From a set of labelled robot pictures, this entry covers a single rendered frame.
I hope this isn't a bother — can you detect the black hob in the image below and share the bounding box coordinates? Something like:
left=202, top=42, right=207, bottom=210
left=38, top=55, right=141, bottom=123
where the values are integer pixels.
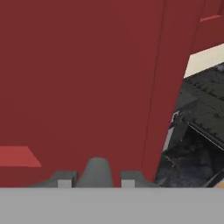
left=153, top=62, right=224, bottom=188

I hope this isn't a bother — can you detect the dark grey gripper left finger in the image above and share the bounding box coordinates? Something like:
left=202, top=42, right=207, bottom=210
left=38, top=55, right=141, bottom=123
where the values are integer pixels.
left=29, top=170, right=79, bottom=188

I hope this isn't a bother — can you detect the light red cabinet door handle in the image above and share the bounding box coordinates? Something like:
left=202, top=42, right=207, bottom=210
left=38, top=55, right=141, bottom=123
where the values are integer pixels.
left=0, top=145, right=42, bottom=168

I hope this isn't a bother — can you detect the narrow red cabinet panel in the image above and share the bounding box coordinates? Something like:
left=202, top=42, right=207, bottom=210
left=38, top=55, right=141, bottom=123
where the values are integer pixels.
left=141, top=0, right=207, bottom=184

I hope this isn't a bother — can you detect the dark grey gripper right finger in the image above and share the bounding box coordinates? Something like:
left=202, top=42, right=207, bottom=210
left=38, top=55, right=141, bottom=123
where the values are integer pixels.
left=120, top=170, right=160, bottom=188

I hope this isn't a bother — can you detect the grey rounded post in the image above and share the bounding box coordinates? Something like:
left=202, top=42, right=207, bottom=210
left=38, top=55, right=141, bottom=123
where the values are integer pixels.
left=74, top=157, right=115, bottom=188

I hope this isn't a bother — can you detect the red cabinet door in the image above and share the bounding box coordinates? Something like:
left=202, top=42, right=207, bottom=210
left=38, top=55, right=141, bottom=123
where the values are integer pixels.
left=0, top=0, right=168, bottom=188

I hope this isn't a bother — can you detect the red drawer front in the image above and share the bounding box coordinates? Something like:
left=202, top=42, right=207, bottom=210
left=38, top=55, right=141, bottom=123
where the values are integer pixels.
left=190, top=0, right=224, bottom=55

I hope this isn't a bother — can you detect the light red drawer handle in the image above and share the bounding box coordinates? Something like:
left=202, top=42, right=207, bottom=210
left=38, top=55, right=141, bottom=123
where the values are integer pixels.
left=199, top=13, right=223, bottom=24

